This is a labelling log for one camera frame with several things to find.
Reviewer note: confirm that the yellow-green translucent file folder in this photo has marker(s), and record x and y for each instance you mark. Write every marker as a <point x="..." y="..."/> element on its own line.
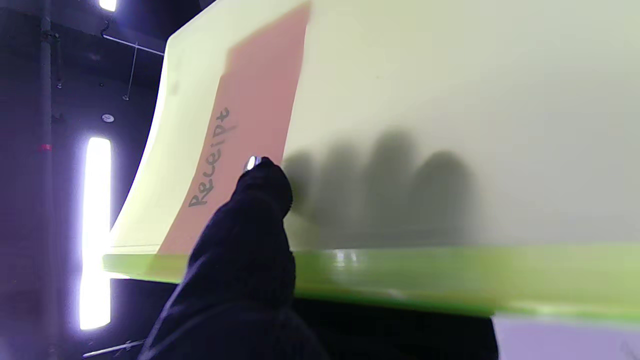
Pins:
<point x="450" y="75"/>

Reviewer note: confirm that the pink paper receipt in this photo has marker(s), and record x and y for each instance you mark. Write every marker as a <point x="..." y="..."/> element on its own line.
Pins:
<point x="260" y="100"/>

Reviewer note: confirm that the white tube ceiling light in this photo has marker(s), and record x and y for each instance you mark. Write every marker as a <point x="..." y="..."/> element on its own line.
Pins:
<point x="96" y="225"/>

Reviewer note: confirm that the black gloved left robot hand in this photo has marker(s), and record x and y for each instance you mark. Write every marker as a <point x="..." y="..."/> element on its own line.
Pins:
<point x="240" y="280"/>

